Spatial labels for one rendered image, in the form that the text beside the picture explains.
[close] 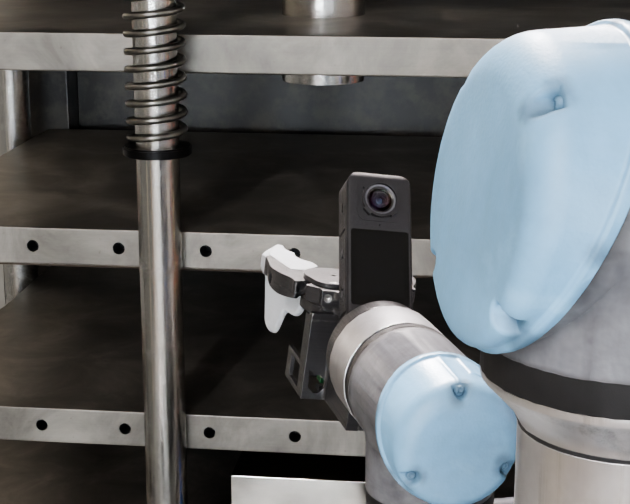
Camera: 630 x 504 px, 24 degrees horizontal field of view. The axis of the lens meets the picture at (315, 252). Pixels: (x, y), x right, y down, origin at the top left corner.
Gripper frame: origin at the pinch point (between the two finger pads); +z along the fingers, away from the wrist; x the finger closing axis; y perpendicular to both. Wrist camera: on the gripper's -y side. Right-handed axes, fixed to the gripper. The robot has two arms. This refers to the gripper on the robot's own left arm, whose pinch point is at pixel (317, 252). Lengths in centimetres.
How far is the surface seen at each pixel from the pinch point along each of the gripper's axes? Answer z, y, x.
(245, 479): 72, 48, 14
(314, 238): 70, 14, 18
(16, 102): 148, 12, -17
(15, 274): 148, 42, -14
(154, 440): 73, 43, 1
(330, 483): 69, 47, 24
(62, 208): 93, 18, -12
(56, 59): 84, -3, -15
